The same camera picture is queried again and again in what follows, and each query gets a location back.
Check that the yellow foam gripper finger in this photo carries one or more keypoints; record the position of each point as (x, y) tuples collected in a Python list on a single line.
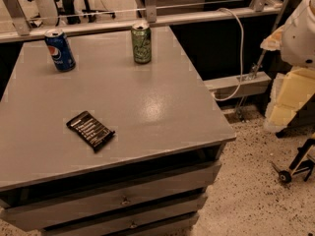
[(289, 93)]

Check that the black rxbar chocolate wrapper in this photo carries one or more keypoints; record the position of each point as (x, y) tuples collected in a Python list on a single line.
[(90, 130)]

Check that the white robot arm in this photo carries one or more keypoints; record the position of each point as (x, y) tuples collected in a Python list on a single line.
[(295, 40)]

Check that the green soda can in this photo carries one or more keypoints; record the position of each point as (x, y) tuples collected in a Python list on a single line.
[(141, 42)]

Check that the blue pepsi can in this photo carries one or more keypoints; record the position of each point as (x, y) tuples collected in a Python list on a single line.
[(60, 50)]

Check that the black wheeled cart base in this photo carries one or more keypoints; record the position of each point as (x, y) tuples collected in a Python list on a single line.
[(303, 162)]

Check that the grey drawer cabinet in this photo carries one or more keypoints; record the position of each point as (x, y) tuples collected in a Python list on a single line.
[(110, 148)]

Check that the black office chair base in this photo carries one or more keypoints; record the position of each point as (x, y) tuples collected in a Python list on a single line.
[(91, 14)]

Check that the metal rail frame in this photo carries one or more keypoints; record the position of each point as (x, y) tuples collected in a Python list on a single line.
[(23, 31)]

